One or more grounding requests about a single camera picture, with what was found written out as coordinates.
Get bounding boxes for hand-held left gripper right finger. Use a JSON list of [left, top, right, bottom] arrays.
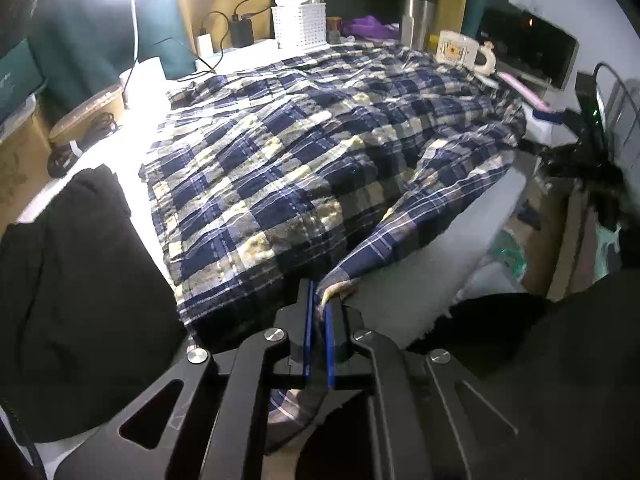
[[322, 300, 551, 480]]

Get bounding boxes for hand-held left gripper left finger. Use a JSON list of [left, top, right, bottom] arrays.
[[52, 279, 317, 480]]

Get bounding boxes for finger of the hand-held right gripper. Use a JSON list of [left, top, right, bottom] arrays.
[[529, 109, 568, 131]]

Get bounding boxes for blue plaid pants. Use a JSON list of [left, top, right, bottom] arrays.
[[137, 42, 528, 453]]

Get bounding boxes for pink flat item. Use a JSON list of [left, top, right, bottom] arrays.
[[497, 71, 556, 113]]

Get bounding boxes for black screen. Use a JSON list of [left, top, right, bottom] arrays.
[[480, 4, 581, 92]]

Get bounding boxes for cream printed mug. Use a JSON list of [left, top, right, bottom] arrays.
[[436, 30, 497, 73]]

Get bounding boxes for white foam mat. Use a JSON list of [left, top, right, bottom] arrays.
[[15, 40, 528, 461]]

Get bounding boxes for steel tumbler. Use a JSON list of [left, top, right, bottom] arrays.
[[400, 0, 437, 51]]

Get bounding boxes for purple cloth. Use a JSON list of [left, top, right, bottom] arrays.
[[348, 15, 401, 41]]

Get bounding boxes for person's dark clothing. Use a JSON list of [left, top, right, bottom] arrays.
[[430, 260, 640, 480]]

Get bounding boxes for black cloth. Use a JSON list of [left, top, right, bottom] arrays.
[[0, 165, 188, 446]]

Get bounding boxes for white plastic basket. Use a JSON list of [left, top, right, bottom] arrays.
[[271, 2, 328, 50]]

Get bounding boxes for white desk lamp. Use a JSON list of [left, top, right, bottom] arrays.
[[75, 0, 201, 111]]

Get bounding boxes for black power adapter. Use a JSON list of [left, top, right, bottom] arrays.
[[230, 14, 255, 47]]

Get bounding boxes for tan round container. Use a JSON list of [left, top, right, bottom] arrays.
[[48, 84, 125, 148]]

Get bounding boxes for cardboard box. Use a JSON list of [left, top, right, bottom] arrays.
[[0, 95, 56, 223]]

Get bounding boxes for teal curtain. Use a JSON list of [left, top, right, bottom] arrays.
[[27, 0, 137, 111]]

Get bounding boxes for black cable bundle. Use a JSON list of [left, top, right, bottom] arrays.
[[47, 112, 121, 178]]

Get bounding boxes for black lamp cable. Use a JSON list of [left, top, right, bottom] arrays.
[[122, 37, 217, 92]]

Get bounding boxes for black power bank cable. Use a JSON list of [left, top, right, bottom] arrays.
[[234, 0, 274, 20]]

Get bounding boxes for black charger cable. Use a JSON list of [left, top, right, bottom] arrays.
[[201, 10, 237, 37]]

